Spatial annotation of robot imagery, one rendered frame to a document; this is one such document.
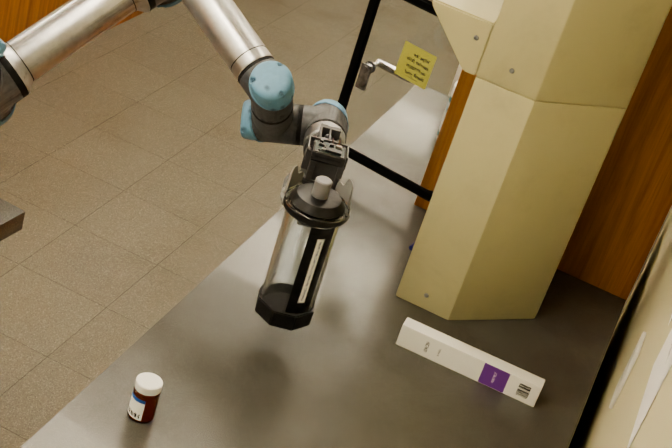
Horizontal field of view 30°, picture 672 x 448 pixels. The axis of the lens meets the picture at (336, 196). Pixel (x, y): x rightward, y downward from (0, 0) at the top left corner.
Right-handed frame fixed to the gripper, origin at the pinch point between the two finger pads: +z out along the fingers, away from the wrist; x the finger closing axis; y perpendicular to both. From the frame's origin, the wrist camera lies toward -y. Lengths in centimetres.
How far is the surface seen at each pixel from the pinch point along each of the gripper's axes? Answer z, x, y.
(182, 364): 13.5, -14.2, -25.6
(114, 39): -315, -78, -111
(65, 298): -128, -53, -116
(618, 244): -47, 65, -14
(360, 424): 16.9, 15.8, -26.0
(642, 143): -48, 62, 9
